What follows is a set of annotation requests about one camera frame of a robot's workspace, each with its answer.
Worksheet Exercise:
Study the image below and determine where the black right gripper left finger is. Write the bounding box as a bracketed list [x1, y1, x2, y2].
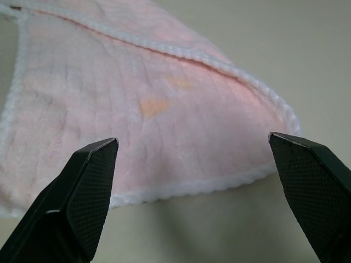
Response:
[0, 137, 120, 263]

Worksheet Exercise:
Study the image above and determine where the pink towel with white trim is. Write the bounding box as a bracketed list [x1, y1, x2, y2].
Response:
[0, 0, 303, 219]

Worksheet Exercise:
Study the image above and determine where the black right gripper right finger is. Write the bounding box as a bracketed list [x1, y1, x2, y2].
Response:
[267, 131, 351, 263]

